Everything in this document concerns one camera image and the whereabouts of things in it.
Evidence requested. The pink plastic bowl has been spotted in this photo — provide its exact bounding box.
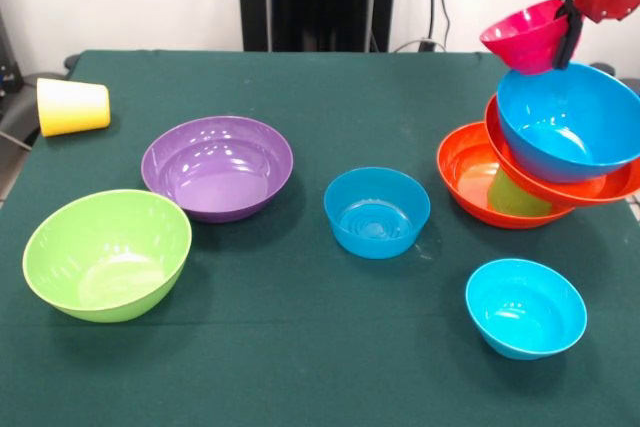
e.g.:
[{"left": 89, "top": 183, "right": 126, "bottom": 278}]
[{"left": 479, "top": 0, "right": 571, "bottom": 75}]

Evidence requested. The large blue plastic bowl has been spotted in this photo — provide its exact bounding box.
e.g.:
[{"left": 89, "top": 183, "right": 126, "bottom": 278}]
[{"left": 497, "top": 63, "right": 640, "bottom": 185}]

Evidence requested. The orange plastic bowl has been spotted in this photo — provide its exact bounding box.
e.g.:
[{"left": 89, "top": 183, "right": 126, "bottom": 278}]
[
  {"left": 437, "top": 122, "right": 577, "bottom": 230},
  {"left": 485, "top": 95, "right": 640, "bottom": 207}
]

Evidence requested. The green plastic cup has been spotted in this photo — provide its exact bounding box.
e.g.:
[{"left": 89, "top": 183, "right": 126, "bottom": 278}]
[{"left": 488, "top": 167, "right": 553, "bottom": 218}]

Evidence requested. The small dark blue bowl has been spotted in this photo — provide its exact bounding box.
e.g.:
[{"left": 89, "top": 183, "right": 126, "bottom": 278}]
[{"left": 323, "top": 167, "right": 432, "bottom": 260}]

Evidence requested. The black equipment base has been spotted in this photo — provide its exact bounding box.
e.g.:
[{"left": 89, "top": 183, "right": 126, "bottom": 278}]
[
  {"left": 588, "top": 61, "right": 640, "bottom": 83},
  {"left": 0, "top": 12, "right": 81, "bottom": 153}
]

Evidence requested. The small cyan plastic bowl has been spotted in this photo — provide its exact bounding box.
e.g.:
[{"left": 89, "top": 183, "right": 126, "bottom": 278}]
[{"left": 465, "top": 258, "right": 589, "bottom": 361}]

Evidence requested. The purple plastic bowl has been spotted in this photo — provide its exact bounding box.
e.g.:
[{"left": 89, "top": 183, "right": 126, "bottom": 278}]
[{"left": 141, "top": 116, "right": 295, "bottom": 224}]

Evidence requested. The dark green tablecloth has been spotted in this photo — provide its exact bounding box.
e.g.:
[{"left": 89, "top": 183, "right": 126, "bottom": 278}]
[{"left": 0, "top": 50, "right": 640, "bottom": 427}]

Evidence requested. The yellow plastic cup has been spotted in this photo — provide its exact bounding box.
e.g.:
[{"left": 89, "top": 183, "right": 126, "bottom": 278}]
[{"left": 37, "top": 78, "right": 112, "bottom": 138}]

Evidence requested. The large green plastic bowl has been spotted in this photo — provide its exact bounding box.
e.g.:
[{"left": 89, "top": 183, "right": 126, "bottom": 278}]
[{"left": 22, "top": 189, "right": 193, "bottom": 324}]

